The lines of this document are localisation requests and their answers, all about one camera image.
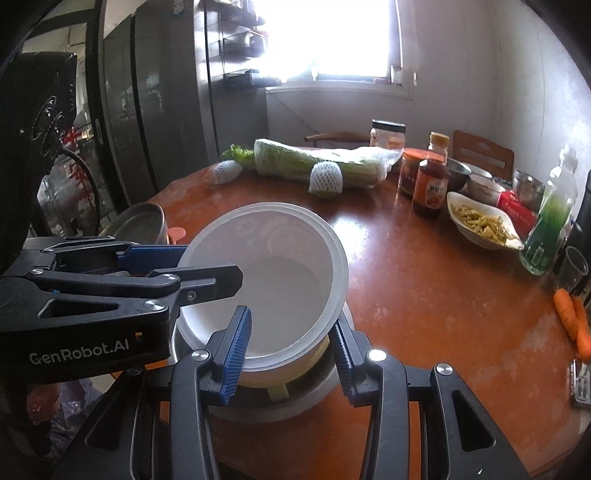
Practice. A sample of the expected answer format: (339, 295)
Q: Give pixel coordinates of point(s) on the large steel bowl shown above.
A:
(300, 401)

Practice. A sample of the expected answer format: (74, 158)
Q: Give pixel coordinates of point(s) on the clear jar with black lid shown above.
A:
(388, 134)

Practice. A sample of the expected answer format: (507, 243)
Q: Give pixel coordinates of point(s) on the dark grey refrigerator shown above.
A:
(152, 101)

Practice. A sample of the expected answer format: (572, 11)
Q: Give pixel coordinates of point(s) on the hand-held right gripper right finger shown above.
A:
(344, 360)

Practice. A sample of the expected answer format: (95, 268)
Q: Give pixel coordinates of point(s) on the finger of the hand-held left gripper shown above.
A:
(152, 256)
(212, 281)

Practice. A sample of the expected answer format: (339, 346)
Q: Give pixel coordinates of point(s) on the bright window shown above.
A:
(332, 37)

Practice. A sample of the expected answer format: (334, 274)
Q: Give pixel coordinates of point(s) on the sauce bottle with orange cap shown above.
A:
(438, 145)

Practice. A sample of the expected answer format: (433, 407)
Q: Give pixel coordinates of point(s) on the brown sauce bottle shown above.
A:
(430, 191)

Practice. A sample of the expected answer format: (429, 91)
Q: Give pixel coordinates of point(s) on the white ceramic bowl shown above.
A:
(485, 189)
(482, 170)

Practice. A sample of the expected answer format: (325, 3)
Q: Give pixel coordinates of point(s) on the red sauce jar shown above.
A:
(408, 173)

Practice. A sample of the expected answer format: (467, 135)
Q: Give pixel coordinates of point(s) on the black thermos flask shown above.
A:
(582, 221)

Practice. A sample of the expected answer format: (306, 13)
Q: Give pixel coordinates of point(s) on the orange plastic plate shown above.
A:
(177, 235)

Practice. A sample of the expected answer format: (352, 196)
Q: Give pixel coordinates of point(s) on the white dish with food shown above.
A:
(480, 221)

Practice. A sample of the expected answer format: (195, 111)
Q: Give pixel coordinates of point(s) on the fruit in white foam net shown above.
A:
(325, 180)
(227, 172)

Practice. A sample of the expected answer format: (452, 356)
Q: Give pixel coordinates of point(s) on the white and red bowl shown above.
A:
(286, 286)

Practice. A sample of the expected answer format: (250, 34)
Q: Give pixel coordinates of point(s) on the green lettuce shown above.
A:
(238, 154)

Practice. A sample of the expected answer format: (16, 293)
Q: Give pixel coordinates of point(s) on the digital kitchen scale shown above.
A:
(582, 383)

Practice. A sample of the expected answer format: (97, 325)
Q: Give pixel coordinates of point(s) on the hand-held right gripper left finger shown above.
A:
(235, 355)

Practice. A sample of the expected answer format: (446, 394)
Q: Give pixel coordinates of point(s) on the steel cup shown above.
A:
(527, 189)

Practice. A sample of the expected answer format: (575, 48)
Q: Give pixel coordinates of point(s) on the person's left hand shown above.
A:
(44, 404)

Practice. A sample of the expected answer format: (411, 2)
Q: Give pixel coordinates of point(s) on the glass door with red decoration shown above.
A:
(83, 138)

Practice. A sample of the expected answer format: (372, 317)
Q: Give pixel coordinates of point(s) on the black wall rack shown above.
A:
(240, 46)

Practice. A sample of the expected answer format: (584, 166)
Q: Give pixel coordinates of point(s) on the wrapped napa cabbage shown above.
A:
(295, 159)

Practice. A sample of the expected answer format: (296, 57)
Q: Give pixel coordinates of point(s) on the wooden chair with cutout back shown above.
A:
(485, 152)

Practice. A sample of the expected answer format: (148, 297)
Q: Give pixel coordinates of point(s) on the clear plastic cup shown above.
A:
(572, 270)

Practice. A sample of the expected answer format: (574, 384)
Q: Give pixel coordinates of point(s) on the red tissue box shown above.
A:
(519, 212)

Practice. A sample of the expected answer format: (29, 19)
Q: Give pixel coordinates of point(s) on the small dark steel bowl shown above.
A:
(459, 173)

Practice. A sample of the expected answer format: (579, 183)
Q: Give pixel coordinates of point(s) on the green drink bottle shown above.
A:
(547, 221)

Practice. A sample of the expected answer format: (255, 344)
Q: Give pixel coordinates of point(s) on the wooden chair with curved back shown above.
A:
(337, 136)

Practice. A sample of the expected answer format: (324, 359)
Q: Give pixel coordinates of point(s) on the round steel tray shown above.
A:
(138, 224)

